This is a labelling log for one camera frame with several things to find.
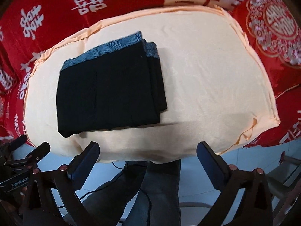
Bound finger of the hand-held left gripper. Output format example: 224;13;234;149
5;142;51;170
10;134;28;150

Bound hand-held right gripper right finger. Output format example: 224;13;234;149
196;141;275;226

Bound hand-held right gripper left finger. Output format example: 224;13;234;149
19;141;101;226

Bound black pants with blue waistband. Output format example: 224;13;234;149
56;31;168;138

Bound person's grey jeans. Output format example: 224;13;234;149
82;160;182;226

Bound cream cloth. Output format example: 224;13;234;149
23;5;281;164

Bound red printed blanket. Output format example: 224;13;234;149
0;0;301;148

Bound black cable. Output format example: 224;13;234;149
78;161;153;226

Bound metal chair frame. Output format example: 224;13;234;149
267;154;301;217

